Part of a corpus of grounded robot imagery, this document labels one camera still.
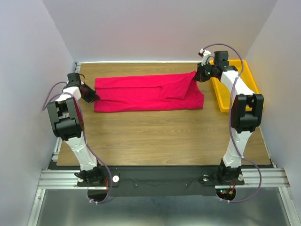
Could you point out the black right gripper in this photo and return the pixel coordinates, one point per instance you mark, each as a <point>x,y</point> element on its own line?
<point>199,76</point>

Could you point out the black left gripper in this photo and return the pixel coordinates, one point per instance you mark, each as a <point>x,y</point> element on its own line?
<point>92,96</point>

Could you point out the pink red t shirt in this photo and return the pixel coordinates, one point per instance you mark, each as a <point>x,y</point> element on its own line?
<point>163,92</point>

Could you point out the yellow plastic tray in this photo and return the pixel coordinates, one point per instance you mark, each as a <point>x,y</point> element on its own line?
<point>223,94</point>

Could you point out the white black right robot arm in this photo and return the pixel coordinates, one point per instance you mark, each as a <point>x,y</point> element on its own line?
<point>245,110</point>

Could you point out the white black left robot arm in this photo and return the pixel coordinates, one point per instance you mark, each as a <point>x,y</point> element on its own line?
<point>67,123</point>

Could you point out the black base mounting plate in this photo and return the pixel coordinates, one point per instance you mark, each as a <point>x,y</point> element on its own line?
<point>170,190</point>

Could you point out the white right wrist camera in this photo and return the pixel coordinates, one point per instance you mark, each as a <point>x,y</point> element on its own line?
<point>204,54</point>

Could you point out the aluminium frame rail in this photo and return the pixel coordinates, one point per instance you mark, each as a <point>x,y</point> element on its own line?
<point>65,179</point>

